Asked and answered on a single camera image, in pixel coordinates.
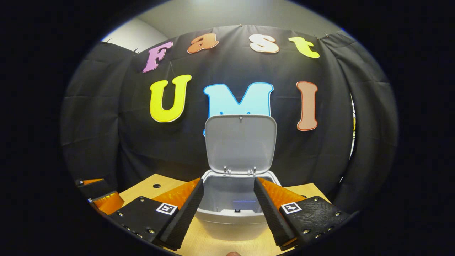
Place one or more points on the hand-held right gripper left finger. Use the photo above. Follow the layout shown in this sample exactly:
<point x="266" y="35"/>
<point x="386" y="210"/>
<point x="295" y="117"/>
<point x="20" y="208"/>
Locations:
<point x="185" y="217"/>

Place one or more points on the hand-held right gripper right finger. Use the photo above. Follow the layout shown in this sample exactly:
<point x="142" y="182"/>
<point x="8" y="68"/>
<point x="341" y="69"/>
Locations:
<point x="272" y="217"/>

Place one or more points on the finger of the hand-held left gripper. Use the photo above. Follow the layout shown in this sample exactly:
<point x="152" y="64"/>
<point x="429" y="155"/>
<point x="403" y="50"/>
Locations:
<point x="108" y="203"/>
<point x="94" y="188"/>

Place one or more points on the white desktop garbage bin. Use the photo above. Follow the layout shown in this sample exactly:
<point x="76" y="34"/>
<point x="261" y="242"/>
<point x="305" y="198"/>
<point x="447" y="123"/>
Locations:
<point x="240" y="145"/>

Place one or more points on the wooden desktop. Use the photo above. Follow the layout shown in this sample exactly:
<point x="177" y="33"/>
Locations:
<point x="213" y="245"/>

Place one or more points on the black backdrop cloth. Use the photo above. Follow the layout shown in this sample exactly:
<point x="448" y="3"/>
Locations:
<point x="142" y="149"/>

